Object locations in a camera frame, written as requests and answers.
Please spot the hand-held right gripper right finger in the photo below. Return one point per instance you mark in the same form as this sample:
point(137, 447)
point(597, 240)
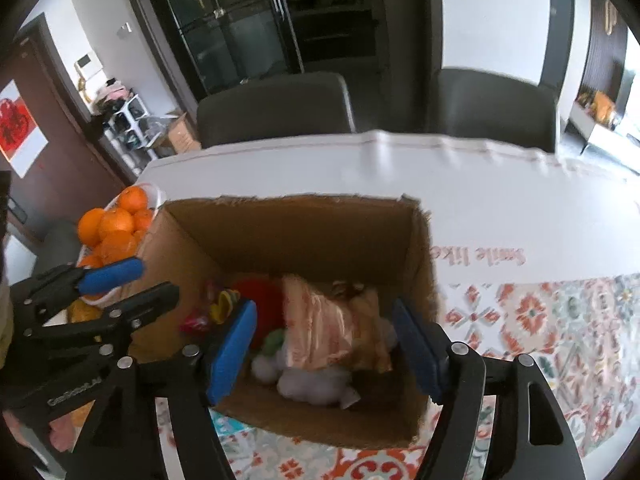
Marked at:
point(415, 355)

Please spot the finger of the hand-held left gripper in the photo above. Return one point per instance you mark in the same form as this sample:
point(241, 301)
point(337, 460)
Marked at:
point(110, 277)
point(145, 302)

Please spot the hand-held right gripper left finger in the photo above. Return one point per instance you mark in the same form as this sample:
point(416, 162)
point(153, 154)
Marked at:
point(232, 350)

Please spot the pink snack packet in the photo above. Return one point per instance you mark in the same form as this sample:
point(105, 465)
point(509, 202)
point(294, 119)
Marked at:
point(196, 325)

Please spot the yellow hair clip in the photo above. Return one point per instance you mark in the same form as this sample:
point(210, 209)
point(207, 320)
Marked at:
point(227, 305)

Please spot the red plush strawberry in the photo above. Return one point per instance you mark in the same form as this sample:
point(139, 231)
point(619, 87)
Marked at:
point(260, 300)

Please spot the white plush toy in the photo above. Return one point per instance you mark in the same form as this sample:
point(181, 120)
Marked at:
point(310, 385)

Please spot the gold foil wrapper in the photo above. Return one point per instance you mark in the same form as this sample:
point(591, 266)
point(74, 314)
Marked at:
point(325, 325)

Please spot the brown cardboard box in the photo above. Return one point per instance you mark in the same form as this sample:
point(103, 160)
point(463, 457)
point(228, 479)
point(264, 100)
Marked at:
point(300, 230)

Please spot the pile of oranges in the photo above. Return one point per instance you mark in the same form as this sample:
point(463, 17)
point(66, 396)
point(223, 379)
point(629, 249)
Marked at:
point(116, 225)

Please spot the dark side chair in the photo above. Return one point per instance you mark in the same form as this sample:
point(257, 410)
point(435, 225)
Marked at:
point(57, 247)

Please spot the white plastic basket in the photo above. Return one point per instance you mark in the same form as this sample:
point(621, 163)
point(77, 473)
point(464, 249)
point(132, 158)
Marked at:
point(158, 200)

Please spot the brown wooden door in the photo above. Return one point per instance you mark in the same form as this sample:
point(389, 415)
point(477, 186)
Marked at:
point(60, 160)

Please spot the patterned table runner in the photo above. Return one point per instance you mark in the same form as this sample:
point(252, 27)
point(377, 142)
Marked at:
point(550, 320)

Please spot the white shoe rack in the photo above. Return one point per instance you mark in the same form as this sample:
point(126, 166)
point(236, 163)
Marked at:
point(127, 120)

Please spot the small cardboard carton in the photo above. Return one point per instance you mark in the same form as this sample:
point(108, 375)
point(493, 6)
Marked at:
point(182, 135)

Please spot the white printed tablecloth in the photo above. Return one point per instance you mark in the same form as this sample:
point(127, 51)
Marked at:
point(350, 170)

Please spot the grey dining chair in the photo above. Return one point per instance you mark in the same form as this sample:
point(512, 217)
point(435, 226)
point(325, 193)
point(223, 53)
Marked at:
point(275, 110)
point(492, 110)

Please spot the black glass sliding door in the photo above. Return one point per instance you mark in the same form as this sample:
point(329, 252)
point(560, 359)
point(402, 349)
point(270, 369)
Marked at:
point(240, 25)

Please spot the white low cabinet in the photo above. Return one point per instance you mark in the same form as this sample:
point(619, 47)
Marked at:
point(605, 137)

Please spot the red and white wall calendar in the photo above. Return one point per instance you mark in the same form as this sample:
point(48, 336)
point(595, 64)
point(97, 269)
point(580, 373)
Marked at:
point(17, 130)

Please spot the white wall intercom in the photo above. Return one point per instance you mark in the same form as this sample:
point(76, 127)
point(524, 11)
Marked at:
point(88, 66)

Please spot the white light switch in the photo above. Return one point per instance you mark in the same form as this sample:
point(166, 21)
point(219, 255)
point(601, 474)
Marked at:
point(125, 30)

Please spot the dark slatted wall panel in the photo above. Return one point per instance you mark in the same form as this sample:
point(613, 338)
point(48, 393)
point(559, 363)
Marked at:
point(605, 40)

